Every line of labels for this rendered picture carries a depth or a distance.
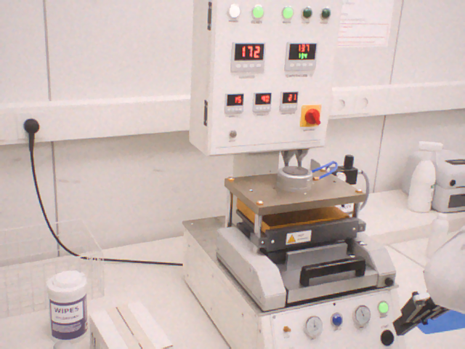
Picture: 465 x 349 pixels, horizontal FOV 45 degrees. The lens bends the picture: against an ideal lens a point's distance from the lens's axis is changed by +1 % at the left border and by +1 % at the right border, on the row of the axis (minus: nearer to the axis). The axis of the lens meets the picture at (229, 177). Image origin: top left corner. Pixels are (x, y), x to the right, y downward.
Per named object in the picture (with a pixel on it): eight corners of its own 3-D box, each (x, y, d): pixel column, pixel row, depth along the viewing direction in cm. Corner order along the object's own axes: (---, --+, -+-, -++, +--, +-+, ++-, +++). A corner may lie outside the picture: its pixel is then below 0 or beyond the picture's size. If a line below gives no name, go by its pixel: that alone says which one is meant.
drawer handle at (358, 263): (298, 282, 115) (300, 265, 114) (359, 271, 121) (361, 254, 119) (304, 287, 113) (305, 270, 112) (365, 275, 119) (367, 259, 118)
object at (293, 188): (212, 203, 139) (214, 154, 134) (318, 191, 151) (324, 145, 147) (256, 246, 118) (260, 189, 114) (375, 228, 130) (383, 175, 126)
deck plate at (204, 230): (182, 223, 150) (182, 220, 150) (294, 209, 164) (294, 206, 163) (259, 317, 111) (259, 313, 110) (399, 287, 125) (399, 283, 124)
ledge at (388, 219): (252, 223, 194) (253, 211, 192) (430, 193, 231) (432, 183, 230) (301, 262, 169) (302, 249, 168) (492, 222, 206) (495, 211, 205)
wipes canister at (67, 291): (46, 328, 132) (43, 271, 127) (83, 319, 136) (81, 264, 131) (53, 349, 125) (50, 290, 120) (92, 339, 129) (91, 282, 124)
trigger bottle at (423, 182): (407, 211, 201) (418, 144, 192) (405, 202, 208) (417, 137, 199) (432, 214, 199) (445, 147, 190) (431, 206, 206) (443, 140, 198)
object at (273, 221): (235, 213, 134) (237, 176, 131) (314, 203, 143) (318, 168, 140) (269, 244, 120) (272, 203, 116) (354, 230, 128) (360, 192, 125)
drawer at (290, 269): (228, 243, 138) (229, 214, 136) (304, 231, 147) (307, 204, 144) (287, 307, 113) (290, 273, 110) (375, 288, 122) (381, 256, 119)
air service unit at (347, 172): (308, 208, 152) (314, 155, 147) (352, 202, 158) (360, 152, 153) (318, 215, 147) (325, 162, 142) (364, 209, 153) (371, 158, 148)
